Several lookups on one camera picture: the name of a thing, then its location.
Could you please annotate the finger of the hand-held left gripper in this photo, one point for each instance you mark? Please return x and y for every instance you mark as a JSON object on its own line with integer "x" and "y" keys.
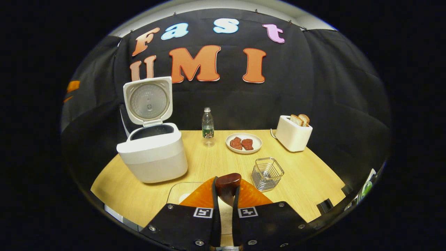
{"x": 73, "y": 86}

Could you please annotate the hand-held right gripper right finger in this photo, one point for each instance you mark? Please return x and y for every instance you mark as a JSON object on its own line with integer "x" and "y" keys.
{"x": 236, "y": 223}

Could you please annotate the white rice cooker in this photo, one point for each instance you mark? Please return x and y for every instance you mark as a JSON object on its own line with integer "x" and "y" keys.
{"x": 156, "y": 160}

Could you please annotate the square toast slice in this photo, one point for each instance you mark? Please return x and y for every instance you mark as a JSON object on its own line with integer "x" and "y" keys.
{"x": 296, "y": 120}

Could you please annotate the black table edge clamp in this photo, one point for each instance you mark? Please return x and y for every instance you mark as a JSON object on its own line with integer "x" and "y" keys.
{"x": 324, "y": 206}

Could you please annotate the clear plastic water bottle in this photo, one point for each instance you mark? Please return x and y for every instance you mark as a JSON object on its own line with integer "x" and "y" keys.
{"x": 208, "y": 129}

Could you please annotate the white toaster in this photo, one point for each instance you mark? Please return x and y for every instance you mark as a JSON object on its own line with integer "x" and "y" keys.
{"x": 291, "y": 136}

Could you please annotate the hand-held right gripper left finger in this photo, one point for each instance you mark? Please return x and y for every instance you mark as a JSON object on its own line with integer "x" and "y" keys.
{"x": 216, "y": 216}

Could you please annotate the white round plate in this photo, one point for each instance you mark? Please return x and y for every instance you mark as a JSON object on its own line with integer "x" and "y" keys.
{"x": 256, "y": 141}

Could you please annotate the small green object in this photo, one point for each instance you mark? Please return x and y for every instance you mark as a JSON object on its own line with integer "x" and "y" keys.
{"x": 367, "y": 190}

